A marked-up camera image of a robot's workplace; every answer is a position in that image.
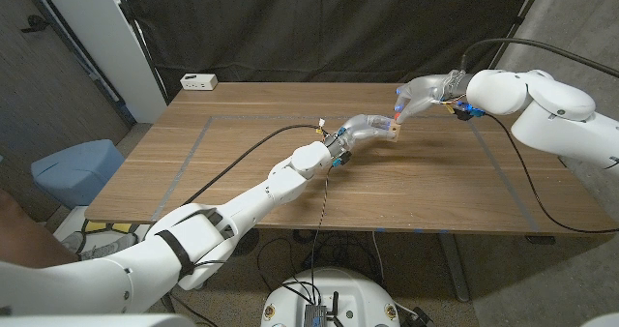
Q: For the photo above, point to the blue padded stool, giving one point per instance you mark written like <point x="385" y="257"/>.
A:
<point x="77" y="169"/>

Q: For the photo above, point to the person's bare leg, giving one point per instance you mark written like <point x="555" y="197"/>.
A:
<point x="24" y="245"/>

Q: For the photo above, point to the small wooden block with holes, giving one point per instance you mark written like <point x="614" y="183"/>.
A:
<point x="395" y="132"/>

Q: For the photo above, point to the white cabinet panel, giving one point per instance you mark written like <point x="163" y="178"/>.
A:
<point x="106" y="41"/>

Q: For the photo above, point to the grey table leg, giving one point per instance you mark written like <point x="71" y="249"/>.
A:
<point x="454" y="269"/>

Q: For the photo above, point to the black round floor fan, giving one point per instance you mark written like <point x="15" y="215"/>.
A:
<point x="249" y="242"/>

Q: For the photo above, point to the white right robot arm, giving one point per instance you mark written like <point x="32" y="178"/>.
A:
<point x="556" y="114"/>

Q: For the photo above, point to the black curtain backdrop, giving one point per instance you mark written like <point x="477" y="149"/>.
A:
<point x="329" y="27"/>

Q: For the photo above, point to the black backdrop stand pole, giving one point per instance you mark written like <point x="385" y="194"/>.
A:
<point x="515" y="24"/>
<point x="142" y="46"/>

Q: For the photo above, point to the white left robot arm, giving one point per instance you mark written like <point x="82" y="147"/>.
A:
<point x="193" y="240"/>

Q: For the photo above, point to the grey electronics module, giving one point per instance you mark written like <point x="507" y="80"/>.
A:
<point x="315" y="316"/>

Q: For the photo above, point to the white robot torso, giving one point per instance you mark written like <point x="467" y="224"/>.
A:
<point x="353" y="293"/>

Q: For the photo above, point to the white power strip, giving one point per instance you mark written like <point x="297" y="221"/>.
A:
<point x="198" y="81"/>

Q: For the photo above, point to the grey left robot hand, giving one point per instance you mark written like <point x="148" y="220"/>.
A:
<point x="362" y="126"/>

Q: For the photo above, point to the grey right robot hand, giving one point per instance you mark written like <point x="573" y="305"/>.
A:
<point x="428" y="90"/>

